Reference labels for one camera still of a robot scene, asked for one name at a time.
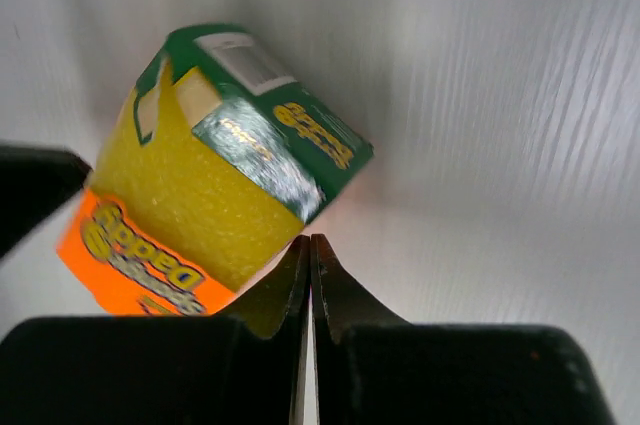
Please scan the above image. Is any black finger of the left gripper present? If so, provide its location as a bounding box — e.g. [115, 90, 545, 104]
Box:
[1, 143, 92, 256]

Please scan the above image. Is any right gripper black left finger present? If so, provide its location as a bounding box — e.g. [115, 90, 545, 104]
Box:
[1, 236, 310, 424]

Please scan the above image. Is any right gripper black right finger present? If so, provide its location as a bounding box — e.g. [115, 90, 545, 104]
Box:
[310, 234, 614, 424]

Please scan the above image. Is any orange yellow sponge pack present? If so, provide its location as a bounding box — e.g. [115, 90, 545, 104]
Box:
[57, 23, 373, 316]

